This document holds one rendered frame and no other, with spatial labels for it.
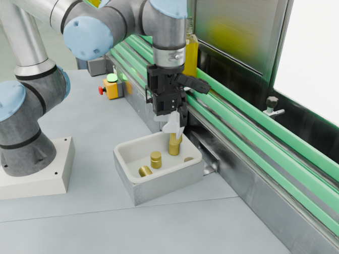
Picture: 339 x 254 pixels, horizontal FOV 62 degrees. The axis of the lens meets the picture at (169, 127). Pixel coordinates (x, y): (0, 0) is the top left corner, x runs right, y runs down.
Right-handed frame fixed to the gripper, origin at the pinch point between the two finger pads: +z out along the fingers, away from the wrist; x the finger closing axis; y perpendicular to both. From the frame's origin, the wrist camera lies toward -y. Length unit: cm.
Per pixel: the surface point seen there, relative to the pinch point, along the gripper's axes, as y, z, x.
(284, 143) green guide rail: -21.7, -0.8, 18.2
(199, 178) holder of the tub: -4.9, 15.3, 5.8
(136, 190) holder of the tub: 14.6, 10.8, 6.3
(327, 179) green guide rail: -22.1, 0.0, 31.1
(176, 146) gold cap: -3.1, 11.2, -5.9
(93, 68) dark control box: 6, 12, -81
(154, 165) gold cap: 5.8, 13.3, -3.2
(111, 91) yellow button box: 5, 13, -53
